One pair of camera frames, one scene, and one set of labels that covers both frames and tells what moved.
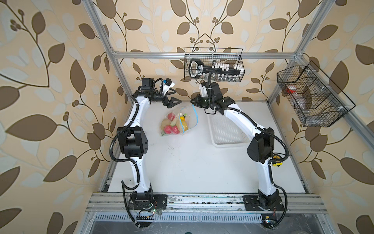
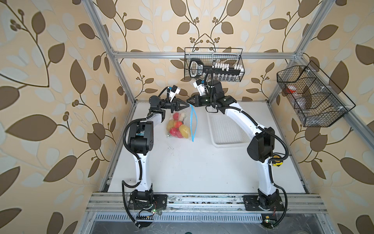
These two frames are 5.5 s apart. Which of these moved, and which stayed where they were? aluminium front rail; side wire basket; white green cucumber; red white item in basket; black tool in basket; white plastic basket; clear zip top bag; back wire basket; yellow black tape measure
Moved: white green cucumber; clear zip top bag
Stayed: yellow black tape measure; red white item in basket; back wire basket; side wire basket; aluminium front rail; white plastic basket; black tool in basket
